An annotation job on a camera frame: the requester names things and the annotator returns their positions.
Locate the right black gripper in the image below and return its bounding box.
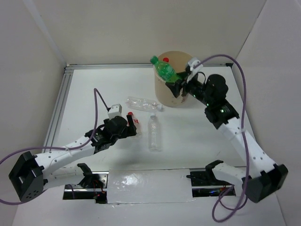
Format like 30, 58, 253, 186
166, 69, 212, 104

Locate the red cola label bottle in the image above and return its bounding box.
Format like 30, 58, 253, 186
128, 112, 141, 137

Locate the green plastic bottle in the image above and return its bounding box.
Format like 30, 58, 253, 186
150, 56, 178, 83

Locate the crushed clear bottle blue-white cap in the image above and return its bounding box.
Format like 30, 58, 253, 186
126, 97, 163, 113

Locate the clear bottle white cap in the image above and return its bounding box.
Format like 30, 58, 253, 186
148, 113, 162, 152

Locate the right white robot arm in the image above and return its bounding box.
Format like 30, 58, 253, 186
165, 72, 288, 203

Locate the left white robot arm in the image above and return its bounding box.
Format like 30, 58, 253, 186
8, 114, 136, 202

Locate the beige paper bucket bin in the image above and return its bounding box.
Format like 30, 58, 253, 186
153, 51, 193, 107

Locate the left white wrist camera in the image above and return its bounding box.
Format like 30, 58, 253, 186
108, 104, 122, 120

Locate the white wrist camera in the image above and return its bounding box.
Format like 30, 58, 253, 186
108, 104, 122, 120
185, 57, 203, 83

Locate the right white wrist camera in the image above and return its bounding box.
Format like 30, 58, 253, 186
185, 57, 203, 83

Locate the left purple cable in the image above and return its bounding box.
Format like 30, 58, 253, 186
0, 88, 111, 205

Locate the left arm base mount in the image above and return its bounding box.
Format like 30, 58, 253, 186
63, 171, 109, 204

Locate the aluminium frame rail left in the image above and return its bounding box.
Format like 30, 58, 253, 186
44, 70, 74, 146

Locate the aluminium frame rail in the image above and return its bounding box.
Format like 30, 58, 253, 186
65, 63, 233, 70
44, 70, 74, 146

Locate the aluminium frame rail back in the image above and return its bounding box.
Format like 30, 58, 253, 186
65, 63, 233, 70

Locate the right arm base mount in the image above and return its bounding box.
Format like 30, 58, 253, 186
186, 169, 231, 198

